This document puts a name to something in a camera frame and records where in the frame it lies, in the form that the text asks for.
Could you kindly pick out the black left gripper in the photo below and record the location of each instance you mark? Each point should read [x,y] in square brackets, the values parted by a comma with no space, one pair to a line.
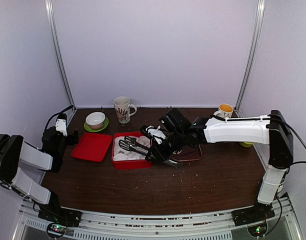
[75,139]

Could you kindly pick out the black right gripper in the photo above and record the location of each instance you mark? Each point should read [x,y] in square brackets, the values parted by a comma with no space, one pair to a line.
[161,155]

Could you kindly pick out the red tin lid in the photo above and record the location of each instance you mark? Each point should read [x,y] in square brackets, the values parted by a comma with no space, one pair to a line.
[92,147]

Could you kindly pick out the metal serving tongs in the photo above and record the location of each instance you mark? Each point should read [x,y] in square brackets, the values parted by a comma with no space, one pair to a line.
[130,144]

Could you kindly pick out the red tin box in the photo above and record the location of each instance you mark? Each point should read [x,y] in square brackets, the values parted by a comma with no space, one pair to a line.
[129,164]

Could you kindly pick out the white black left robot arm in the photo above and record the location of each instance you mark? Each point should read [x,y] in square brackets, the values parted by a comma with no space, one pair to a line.
[14,152]

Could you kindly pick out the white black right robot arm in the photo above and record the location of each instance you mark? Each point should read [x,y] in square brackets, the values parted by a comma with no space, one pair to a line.
[266,129]

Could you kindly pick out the green saucer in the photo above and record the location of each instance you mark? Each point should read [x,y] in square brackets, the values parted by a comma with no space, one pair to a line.
[87,127]

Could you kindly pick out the white ceramic bowl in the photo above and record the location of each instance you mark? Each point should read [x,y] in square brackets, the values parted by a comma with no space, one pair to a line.
[96,120]

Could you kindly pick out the dark red lacquer tray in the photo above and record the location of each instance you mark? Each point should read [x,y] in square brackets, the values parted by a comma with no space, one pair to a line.
[188,153]

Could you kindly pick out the white paper liners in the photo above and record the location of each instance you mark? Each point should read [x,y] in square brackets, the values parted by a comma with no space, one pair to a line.
[125,155]

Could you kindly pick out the flower pattern mug yellow inside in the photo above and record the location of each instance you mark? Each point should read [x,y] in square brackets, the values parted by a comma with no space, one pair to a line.
[224,111]

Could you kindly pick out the tall coral pattern mug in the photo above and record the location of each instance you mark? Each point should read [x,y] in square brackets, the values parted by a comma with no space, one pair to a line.
[124,109]

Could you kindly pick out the lime green plastic bowl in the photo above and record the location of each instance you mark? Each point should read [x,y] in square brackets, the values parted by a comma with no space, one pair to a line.
[246,144]

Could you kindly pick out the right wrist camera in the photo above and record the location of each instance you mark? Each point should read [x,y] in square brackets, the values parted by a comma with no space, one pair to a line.
[153,133]

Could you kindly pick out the aluminium left corner post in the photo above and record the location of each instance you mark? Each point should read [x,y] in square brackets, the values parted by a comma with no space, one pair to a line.
[58,54]

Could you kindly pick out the aluminium corner post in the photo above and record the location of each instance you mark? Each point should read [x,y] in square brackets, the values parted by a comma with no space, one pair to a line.
[258,23]
[58,54]

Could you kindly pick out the aluminium front rail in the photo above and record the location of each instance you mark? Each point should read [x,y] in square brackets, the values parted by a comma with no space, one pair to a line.
[211,226]

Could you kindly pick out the aluminium right corner post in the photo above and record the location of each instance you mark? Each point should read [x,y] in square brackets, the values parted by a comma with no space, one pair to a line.
[258,23]

